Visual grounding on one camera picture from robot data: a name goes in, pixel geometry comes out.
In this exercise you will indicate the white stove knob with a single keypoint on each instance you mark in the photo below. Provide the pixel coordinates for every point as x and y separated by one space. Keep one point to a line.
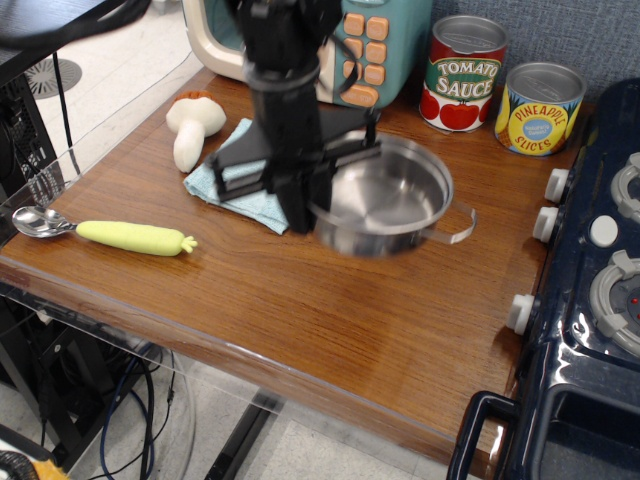
519 313
556 185
545 223

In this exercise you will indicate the white stove knob middle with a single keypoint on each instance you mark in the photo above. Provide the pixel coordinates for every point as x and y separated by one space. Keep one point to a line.
545 223

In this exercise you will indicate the black desk at left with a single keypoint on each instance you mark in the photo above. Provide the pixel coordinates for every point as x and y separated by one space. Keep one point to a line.
20 18

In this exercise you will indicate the black computer tower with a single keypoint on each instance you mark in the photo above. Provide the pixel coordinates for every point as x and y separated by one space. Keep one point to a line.
26 150

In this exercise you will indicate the dark blue toy stove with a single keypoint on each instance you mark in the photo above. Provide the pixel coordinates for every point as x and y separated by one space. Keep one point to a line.
575 413

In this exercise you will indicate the white stove knob upper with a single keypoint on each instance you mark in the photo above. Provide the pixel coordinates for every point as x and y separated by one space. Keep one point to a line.
556 185

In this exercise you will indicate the tomato sauce can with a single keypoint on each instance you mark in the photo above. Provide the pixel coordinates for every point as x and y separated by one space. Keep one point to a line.
464 62

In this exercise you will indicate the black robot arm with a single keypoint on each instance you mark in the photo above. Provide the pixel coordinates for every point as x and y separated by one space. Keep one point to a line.
281 43

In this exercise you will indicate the light blue folded cloth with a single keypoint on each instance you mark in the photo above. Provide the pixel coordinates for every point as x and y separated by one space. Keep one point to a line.
260 206

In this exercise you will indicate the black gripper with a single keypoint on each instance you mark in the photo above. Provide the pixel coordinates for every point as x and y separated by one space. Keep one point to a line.
292 136

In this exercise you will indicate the toy microwave teal cream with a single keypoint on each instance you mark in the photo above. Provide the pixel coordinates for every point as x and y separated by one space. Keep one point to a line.
387 39

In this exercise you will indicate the spoon with green handle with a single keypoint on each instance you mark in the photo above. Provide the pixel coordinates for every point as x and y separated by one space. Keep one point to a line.
40 222

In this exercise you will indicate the pineapple slices can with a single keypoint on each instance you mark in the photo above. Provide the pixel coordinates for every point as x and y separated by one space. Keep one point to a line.
539 107

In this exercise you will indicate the black table leg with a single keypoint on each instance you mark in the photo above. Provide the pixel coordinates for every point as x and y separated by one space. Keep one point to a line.
242 438

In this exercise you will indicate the silver steel pot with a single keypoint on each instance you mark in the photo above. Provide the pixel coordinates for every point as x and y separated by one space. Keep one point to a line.
391 199

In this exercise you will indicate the white stove knob lower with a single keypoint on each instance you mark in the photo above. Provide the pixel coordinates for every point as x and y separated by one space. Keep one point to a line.
519 313

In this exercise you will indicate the plush white mushroom toy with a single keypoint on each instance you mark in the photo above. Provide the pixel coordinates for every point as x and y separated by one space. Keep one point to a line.
192 117

